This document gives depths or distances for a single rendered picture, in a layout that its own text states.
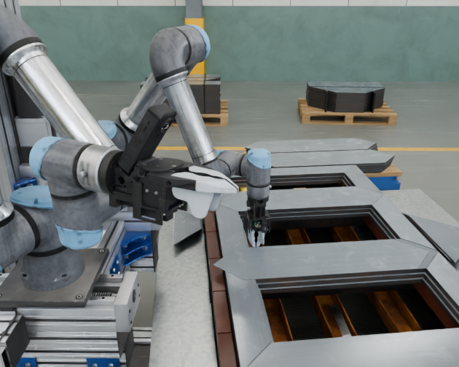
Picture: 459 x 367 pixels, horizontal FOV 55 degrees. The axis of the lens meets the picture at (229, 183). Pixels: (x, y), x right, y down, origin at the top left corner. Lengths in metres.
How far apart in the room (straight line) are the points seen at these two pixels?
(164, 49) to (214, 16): 6.97
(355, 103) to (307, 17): 2.78
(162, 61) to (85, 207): 0.61
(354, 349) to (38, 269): 0.80
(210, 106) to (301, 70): 3.13
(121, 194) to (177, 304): 0.96
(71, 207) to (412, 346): 0.91
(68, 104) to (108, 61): 7.74
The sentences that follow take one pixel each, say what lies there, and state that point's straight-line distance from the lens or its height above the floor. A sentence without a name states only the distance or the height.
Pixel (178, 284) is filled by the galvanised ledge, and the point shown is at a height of 0.68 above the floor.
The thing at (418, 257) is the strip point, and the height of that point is 0.86.
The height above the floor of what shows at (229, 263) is 0.86.
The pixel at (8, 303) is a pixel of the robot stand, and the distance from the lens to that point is 1.17.
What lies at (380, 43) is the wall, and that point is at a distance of 8.67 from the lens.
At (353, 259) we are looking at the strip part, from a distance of 1.54.
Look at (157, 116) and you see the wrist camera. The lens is 0.62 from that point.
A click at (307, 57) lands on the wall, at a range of 8.41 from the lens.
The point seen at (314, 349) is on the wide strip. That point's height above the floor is 0.86.
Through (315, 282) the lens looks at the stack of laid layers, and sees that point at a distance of 1.45.
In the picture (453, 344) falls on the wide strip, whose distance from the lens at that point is 1.33.
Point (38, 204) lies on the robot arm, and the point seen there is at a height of 1.26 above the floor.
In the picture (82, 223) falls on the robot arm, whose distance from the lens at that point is 0.78.
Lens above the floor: 1.71
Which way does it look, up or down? 25 degrees down
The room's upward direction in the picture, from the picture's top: straight up
